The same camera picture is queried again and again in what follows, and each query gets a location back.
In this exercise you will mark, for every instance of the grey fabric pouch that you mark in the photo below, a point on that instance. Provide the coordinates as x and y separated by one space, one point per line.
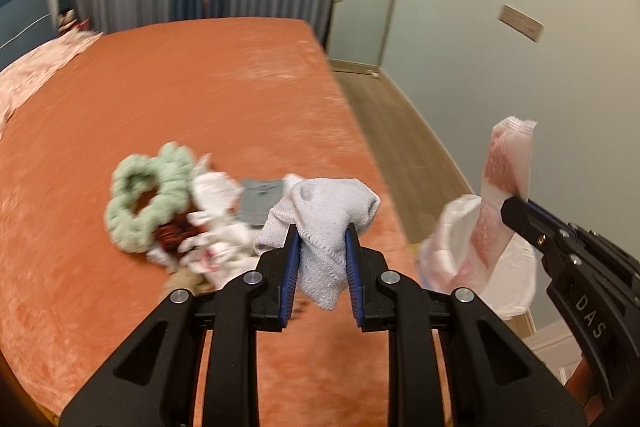
256 200

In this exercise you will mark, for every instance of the green knitted scrunchie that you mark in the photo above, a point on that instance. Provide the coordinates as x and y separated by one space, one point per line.
147 192

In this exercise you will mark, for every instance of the teal headboard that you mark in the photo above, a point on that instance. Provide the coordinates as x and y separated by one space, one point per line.
25 25

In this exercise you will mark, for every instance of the white terry sock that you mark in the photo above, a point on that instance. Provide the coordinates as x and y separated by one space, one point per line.
321 210

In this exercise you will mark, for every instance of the orange velvet bed cover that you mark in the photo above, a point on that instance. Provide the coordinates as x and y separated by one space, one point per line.
254 95

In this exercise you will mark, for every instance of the pink floral pillow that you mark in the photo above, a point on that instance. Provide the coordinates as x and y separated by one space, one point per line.
25 76

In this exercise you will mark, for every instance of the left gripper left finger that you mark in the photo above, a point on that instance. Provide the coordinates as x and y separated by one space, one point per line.
194 357

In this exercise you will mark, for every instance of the dark red scrunchie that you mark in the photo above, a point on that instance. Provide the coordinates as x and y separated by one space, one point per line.
170 235

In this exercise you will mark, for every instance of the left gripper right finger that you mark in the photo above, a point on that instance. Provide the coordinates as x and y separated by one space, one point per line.
451 360

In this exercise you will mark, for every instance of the wall switch plate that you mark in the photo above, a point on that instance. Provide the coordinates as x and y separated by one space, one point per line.
520 22

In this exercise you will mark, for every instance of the white tissue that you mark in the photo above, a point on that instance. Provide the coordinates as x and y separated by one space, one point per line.
225 247

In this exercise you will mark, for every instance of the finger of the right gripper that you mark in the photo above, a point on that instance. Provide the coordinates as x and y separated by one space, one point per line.
536 225

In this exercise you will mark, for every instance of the white trash bag liner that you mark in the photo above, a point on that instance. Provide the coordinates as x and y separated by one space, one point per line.
471 248

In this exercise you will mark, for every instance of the white paper sachet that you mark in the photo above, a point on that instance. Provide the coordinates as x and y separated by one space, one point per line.
290 180

